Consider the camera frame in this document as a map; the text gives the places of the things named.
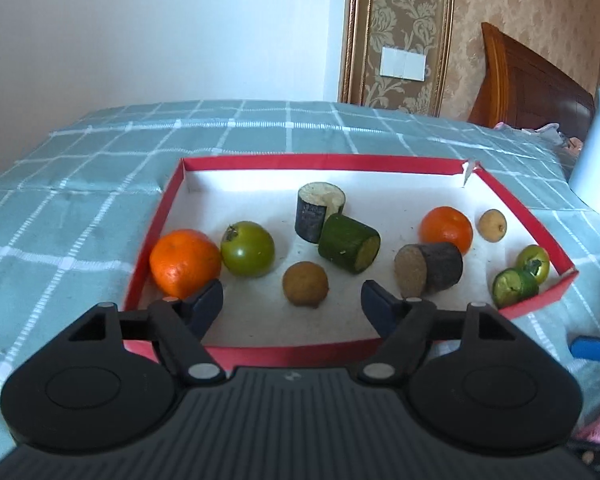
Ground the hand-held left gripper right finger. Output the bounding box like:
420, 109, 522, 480
358, 280, 556, 386

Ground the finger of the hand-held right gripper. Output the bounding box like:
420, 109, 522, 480
565, 439, 600, 471
570, 336, 600, 359

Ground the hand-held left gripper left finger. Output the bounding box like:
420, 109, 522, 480
27, 279, 227, 386

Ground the large orange tangerine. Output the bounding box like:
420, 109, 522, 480
149, 229, 222, 300

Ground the eggplant piece brown cut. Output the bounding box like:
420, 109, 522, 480
394, 242, 464, 298

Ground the green tomato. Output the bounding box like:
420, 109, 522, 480
220, 221, 276, 278

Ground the green cucumber piece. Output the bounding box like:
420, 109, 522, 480
318, 213, 382, 275

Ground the brown round fruit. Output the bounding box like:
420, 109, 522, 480
282, 261, 329, 308

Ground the small orange tangerine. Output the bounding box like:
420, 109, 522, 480
419, 206, 474, 256

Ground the dark green tangerine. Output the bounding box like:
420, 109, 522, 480
491, 267, 539, 309

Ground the yellow-green tangerine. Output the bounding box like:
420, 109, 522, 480
516, 245, 551, 283

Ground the red-rimmed white tray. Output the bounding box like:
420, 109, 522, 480
122, 155, 579, 368

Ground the eggplant piece pale cut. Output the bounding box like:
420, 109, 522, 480
295, 182, 347, 245

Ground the pale yellow longan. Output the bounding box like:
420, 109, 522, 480
476, 209, 507, 242

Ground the green checked blanket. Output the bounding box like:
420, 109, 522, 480
0, 100, 600, 461

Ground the white electric kettle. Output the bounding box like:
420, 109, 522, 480
568, 82, 600, 224

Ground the pale crumpled garment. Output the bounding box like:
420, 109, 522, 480
492, 121, 583, 151

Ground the wooden headboard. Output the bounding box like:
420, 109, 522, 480
467, 22, 596, 143

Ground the white wall switch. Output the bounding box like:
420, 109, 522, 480
380, 46, 427, 81

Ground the gold framed wall panel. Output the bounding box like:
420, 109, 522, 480
339, 0, 456, 117

